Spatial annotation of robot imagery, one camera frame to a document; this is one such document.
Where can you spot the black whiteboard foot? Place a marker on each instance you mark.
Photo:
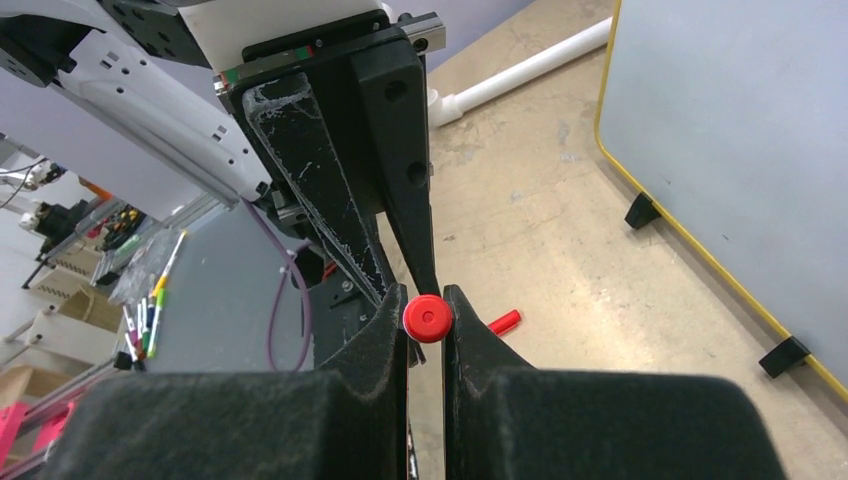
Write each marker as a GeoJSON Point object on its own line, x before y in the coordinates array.
{"type": "Point", "coordinates": [788, 354]}
{"type": "Point", "coordinates": [641, 212]}

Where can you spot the left black whiteboard foot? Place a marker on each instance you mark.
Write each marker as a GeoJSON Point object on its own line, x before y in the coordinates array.
{"type": "Point", "coordinates": [641, 212]}

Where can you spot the red whiteboard marker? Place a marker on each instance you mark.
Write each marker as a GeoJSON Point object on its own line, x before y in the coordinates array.
{"type": "Point", "coordinates": [427, 318]}

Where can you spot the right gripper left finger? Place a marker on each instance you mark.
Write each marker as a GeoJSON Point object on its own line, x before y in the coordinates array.
{"type": "Point", "coordinates": [346, 419]}

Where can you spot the white PVC pipe frame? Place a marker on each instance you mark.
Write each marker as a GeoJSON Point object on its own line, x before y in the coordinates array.
{"type": "Point", "coordinates": [445, 109]}

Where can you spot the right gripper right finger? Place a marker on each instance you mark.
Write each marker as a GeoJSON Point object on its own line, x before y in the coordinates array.
{"type": "Point", "coordinates": [506, 419]}

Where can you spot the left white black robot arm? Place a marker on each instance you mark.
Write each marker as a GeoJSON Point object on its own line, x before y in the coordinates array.
{"type": "Point", "coordinates": [124, 91]}

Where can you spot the red marker cap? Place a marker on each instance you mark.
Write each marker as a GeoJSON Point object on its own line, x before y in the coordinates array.
{"type": "Point", "coordinates": [506, 323]}

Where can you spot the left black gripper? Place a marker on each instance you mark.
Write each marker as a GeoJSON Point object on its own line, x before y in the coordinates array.
{"type": "Point", "coordinates": [338, 116]}

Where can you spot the coloured markers on bench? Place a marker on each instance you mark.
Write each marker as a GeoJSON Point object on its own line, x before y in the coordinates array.
{"type": "Point", "coordinates": [140, 294]}

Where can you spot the yellow framed whiteboard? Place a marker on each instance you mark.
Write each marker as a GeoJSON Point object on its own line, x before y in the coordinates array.
{"type": "Point", "coordinates": [731, 116]}

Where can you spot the right black whiteboard foot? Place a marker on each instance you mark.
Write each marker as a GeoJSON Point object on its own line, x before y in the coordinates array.
{"type": "Point", "coordinates": [788, 354]}

